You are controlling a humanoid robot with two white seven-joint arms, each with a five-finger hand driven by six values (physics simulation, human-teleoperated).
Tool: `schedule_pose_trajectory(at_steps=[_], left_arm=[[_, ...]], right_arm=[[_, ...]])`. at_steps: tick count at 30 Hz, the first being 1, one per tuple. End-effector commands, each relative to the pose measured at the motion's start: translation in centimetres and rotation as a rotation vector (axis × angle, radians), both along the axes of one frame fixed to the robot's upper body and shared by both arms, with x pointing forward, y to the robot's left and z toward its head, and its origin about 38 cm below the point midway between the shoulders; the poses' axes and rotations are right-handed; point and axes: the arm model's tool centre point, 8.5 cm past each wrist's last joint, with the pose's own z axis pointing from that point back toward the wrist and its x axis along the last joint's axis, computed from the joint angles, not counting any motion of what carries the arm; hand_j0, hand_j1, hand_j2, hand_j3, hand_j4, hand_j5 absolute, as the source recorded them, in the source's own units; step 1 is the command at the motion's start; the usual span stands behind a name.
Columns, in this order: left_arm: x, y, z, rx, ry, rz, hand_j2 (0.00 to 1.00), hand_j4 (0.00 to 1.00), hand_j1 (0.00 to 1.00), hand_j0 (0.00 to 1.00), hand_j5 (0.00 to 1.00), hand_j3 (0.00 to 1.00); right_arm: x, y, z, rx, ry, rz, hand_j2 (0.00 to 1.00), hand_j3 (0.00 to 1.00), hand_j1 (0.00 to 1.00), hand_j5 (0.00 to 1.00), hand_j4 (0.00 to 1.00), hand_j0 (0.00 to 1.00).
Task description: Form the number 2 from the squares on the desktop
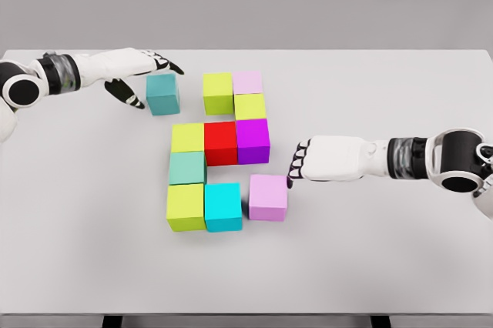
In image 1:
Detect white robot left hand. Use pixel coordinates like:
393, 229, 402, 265
90, 48, 185, 110

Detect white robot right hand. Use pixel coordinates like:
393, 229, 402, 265
285, 135, 371, 190

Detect dark teal cube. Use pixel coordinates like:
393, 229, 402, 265
146, 73, 181, 116

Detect light pink cube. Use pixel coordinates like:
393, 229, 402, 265
248, 174, 288, 223
232, 70, 263, 96

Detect purple cube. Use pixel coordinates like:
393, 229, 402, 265
235, 118, 270, 165

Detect yellow-green cube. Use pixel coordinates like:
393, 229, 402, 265
203, 72, 235, 116
166, 182, 208, 233
170, 122, 206, 154
233, 93, 267, 122

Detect red cube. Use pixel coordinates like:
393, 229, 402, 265
203, 121, 239, 167

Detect cyan cube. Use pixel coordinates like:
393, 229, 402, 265
203, 182, 243, 233

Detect mint green cube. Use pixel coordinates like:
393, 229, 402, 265
168, 151, 208, 186

